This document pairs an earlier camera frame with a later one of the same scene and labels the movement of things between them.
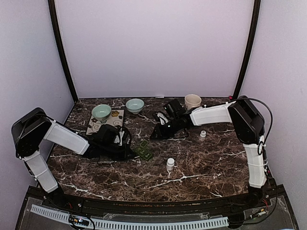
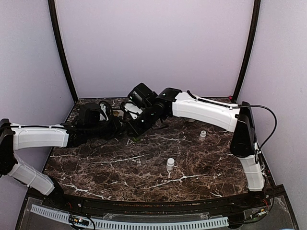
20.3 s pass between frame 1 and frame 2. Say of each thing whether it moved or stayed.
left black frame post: stayed
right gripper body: moved
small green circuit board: stayed
